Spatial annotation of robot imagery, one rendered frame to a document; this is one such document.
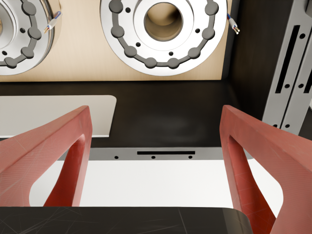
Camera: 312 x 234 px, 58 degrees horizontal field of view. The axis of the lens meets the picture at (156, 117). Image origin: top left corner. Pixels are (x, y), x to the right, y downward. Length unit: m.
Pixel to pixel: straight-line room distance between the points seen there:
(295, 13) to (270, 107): 0.06
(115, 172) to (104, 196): 0.08
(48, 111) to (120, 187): 0.38
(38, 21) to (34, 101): 0.08
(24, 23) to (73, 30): 0.05
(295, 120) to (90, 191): 0.50
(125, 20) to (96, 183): 0.44
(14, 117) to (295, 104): 0.22
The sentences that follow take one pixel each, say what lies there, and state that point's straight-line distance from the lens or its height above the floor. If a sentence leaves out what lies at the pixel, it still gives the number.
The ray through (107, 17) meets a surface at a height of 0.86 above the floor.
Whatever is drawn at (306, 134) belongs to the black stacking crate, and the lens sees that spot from 0.25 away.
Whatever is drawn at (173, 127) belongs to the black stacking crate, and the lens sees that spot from 0.23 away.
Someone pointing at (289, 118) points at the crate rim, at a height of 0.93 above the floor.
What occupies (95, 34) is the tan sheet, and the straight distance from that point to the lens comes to 0.28.
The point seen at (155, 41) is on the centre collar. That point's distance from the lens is 0.24.
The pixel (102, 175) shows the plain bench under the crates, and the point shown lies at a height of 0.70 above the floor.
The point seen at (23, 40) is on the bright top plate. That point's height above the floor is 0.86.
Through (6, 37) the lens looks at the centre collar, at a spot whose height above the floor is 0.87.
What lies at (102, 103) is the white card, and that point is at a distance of 0.26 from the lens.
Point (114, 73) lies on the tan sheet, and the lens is 0.30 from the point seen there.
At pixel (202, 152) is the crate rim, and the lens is 0.22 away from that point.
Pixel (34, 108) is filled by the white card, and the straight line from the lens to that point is 0.28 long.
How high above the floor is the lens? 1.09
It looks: 53 degrees down
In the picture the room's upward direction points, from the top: 179 degrees counter-clockwise
